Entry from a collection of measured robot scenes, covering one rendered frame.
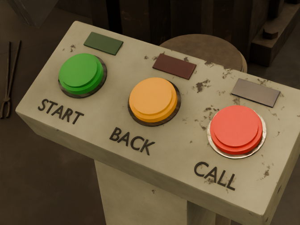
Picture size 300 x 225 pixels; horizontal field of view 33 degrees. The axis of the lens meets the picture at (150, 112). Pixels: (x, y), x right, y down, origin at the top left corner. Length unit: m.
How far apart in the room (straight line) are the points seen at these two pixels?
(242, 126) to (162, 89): 0.07
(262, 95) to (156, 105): 0.09
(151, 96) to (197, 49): 0.21
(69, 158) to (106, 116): 0.78
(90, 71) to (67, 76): 0.02
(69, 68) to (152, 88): 0.08
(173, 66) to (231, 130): 0.08
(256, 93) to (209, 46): 0.22
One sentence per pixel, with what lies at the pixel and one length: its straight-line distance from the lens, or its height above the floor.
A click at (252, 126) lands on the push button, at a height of 0.61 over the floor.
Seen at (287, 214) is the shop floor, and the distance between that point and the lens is 1.11.
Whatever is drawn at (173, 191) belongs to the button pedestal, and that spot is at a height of 0.55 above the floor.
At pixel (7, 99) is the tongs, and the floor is 0.01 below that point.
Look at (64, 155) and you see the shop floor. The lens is 1.22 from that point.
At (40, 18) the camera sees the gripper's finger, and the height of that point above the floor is 0.69.
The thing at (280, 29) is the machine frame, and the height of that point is 0.07.
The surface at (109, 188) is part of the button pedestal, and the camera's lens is 0.50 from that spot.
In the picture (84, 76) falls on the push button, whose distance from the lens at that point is 0.45.
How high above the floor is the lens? 0.89
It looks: 44 degrees down
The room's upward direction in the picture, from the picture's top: 4 degrees counter-clockwise
